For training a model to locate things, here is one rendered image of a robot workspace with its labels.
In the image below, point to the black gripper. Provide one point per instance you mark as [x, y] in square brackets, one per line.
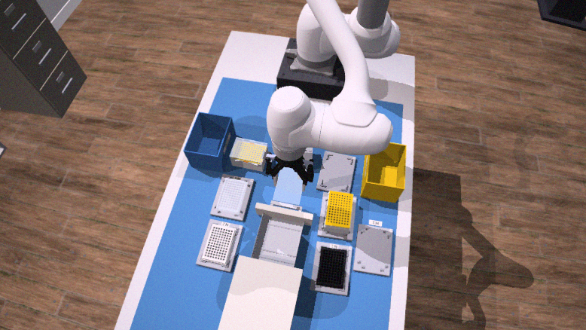
[296, 165]

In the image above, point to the white label with black text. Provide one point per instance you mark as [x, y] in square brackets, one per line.
[373, 222]

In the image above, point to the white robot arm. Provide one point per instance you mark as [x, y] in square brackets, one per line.
[351, 124]

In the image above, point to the yellow open-top bin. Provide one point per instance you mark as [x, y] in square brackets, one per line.
[384, 174]

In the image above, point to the blue open-top bin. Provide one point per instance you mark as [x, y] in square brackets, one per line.
[210, 135]

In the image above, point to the blue bench mat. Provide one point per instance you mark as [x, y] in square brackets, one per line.
[181, 295]

